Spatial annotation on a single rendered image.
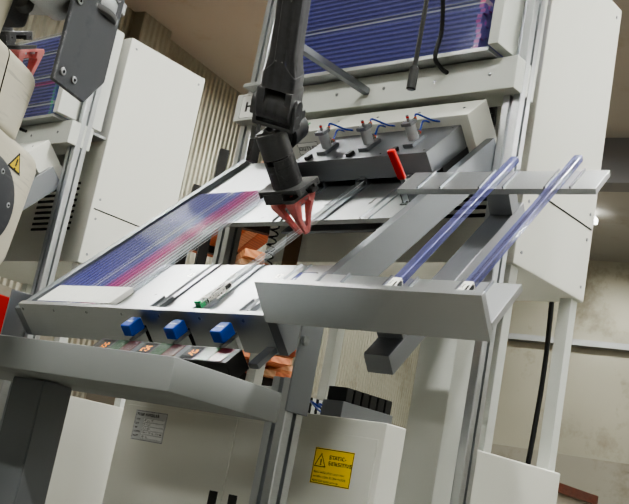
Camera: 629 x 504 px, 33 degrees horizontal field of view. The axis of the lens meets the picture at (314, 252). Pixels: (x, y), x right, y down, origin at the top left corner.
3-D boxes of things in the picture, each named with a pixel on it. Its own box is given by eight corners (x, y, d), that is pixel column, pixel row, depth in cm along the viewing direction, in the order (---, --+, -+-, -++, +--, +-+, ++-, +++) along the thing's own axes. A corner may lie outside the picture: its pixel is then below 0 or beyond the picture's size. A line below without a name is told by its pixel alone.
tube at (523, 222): (449, 319, 130) (447, 312, 130) (439, 319, 131) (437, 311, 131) (583, 161, 167) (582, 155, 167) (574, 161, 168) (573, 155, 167)
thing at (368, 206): (407, 241, 187) (399, 215, 186) (164, 244, 231) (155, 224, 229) (493, 166, 210) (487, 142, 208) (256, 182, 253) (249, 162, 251)
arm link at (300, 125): (251, 92, 184) (296, 105, 182) (277, 73, 194) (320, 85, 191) (245, 154, 190) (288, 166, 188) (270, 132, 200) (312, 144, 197)
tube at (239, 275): (202, 309, 174) (199, 303, 174) (196, 309, 175) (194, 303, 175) (368, 184, 209) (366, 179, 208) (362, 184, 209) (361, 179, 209)
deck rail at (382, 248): (288, 356, 161) (275, 321, 159) (279, 355, 162) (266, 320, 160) (502, 166, 208) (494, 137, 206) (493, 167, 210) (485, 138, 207)
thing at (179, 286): (278, 337, 162) (271, 319, 161) (32, 320, 205) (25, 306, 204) (347, 278, 175) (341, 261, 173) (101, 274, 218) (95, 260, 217)
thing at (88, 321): (279, 355, 162) (263, 315, 159) (32, 335, 205) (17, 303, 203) (283, 351, 163) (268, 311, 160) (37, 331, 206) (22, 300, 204)
